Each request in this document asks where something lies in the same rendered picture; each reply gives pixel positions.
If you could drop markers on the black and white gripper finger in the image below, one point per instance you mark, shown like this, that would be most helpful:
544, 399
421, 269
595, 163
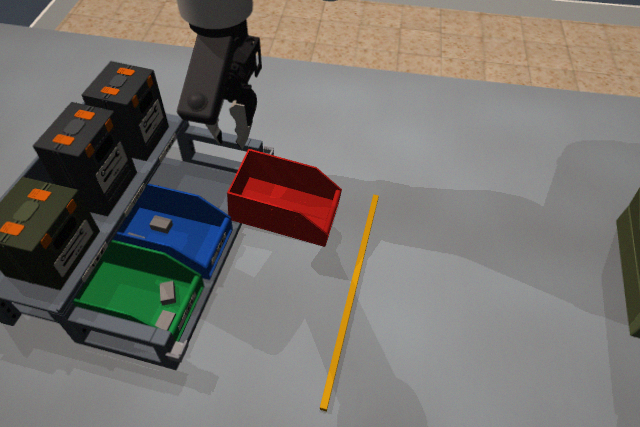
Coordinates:
242, 110
215, 130

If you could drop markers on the green open bin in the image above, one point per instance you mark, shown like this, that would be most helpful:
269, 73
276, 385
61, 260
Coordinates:
128, 278

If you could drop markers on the blue open bin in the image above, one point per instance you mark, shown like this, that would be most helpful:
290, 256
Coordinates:
197, 231

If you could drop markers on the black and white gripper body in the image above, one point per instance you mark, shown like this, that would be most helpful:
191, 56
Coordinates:
245, 53

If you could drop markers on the red bin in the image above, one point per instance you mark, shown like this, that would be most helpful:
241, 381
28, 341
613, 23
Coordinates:
270, 192

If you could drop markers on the yellow bar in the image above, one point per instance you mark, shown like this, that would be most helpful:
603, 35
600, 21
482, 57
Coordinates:
344, 323

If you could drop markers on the grey metal bin rack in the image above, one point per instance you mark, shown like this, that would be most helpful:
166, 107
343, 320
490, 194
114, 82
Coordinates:
205, 175

